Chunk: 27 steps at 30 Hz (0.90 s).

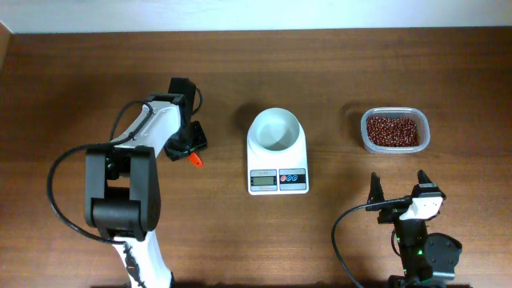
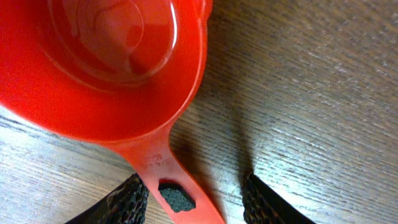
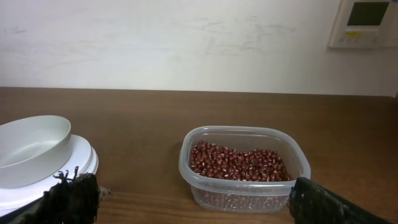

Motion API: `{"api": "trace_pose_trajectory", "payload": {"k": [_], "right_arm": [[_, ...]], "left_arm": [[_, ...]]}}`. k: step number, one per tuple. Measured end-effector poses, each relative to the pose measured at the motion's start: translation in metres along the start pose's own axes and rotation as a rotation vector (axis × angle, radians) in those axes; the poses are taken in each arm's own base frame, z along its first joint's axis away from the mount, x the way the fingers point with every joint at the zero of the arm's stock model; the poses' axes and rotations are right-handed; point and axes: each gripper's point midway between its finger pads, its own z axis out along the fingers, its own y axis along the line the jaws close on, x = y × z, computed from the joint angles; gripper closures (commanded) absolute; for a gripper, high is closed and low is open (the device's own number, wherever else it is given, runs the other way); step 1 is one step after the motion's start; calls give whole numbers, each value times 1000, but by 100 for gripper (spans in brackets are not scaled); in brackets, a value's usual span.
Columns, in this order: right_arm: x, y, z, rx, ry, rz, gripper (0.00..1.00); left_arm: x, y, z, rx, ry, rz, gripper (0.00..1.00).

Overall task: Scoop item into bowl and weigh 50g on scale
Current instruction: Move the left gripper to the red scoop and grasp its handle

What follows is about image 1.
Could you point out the orange plastic scoop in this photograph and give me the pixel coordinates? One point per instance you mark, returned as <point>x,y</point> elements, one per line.
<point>194,159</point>

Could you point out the white round bowl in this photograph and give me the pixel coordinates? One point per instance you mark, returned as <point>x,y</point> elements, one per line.
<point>275,129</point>

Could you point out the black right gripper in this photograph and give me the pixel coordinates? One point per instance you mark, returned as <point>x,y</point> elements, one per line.
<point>391,214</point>

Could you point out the white digital kitchen scale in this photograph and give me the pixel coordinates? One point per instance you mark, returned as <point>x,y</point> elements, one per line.
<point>277,172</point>

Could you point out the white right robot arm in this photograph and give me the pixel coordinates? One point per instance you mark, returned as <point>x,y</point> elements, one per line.
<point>428,260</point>

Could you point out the red beans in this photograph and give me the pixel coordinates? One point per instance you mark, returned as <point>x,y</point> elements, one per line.
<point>392,132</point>

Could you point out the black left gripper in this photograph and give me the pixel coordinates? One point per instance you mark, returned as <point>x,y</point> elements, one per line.
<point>189,144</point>

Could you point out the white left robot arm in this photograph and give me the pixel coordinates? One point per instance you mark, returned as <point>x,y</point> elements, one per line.
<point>122,191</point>

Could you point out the clear plastic container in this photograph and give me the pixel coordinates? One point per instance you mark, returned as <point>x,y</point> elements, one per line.
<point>397,112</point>

